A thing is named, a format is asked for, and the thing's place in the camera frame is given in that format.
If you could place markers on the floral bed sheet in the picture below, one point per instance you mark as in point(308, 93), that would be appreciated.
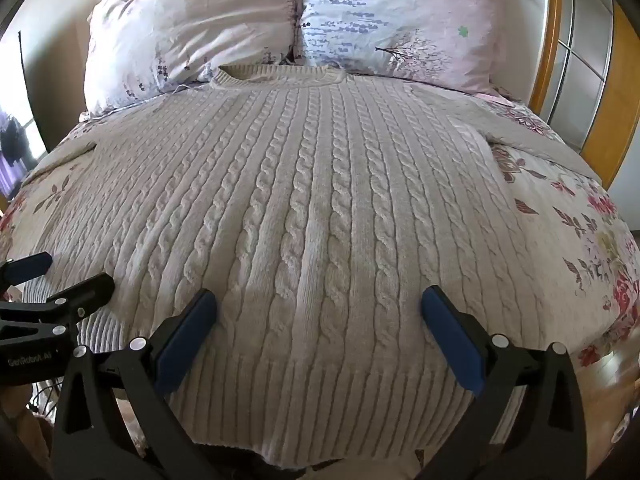
point(565, 240)

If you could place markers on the pink and blue floral pillow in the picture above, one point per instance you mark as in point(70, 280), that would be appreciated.
point(400, 15)

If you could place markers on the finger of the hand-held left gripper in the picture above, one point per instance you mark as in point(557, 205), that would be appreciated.
point(30, 266)
point(82, 292)

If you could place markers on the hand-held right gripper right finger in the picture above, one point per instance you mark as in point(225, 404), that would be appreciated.
point(450, 345)

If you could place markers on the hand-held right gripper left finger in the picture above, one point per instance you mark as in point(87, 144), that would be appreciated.
point(186, 340)

